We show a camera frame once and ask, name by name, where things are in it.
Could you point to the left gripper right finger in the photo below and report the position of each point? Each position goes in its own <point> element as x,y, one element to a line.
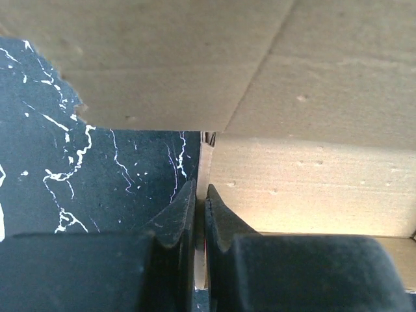
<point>249,271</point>

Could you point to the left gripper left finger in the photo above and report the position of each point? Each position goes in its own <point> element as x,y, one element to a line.
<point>151,269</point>

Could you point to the cardboard box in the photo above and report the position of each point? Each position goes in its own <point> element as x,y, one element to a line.
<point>306,108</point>

